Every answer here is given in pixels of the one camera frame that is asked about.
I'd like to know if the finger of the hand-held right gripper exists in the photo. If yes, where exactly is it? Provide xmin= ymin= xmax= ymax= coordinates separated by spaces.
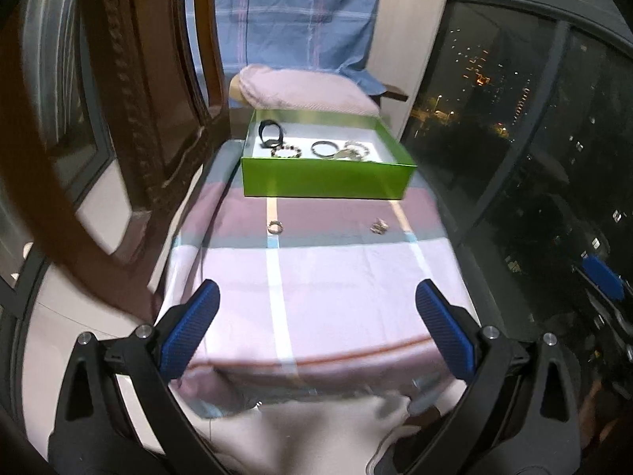
xmin=581 ymin=255 xmax=625 ymax=302

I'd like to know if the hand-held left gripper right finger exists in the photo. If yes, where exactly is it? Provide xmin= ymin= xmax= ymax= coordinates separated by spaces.
xmin=366 ymin=279 xmax=580 ymax=475

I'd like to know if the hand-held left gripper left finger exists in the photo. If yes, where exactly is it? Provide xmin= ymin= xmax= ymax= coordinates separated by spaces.
xmin=48 ymin=278 xmax=221 ymax=475

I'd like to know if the green cardboard box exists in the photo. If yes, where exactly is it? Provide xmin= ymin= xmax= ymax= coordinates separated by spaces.
xmin=241 ymin=109 xmax=417 ymax=201

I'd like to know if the pink plaid tablecloth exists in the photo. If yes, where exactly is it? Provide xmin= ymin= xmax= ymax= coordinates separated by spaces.
xmin=158 ymin=139 xmax=483 ymax=419

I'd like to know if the cream cloth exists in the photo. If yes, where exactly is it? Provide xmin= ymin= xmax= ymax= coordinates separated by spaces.
xmin=205 ymin=393 xmax=413 ymax=475

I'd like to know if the glass balcony window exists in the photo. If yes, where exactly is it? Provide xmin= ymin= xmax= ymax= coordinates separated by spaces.
xmin=396 ymin=0 xmax=633 ymax=337

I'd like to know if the black wristband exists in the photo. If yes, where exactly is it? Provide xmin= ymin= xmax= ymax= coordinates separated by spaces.
xmin=258 ymin=120 xmax=286 ymax=148

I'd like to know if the carved wooden chair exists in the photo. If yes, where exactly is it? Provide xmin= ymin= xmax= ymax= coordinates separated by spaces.
xmin=0 ymin=0 xmax=233 ymax=310

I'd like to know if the pink cushion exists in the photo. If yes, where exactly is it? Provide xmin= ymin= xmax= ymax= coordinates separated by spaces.
xmin=230 ymin=64 xmax=381 ymax=118

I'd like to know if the white cabinet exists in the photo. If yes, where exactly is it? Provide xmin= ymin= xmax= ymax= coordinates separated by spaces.
xmin=368 ymin=0 xmax=450 ymax=144

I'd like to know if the grey sheer curtain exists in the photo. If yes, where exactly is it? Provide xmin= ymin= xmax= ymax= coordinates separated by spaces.
xmin=15 ymin=0 xmax=100 ymax=159

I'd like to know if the blue plaid cloth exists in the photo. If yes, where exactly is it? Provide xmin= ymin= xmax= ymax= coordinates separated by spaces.
xmin=185 ymin=0 xmax=389 ymax=96

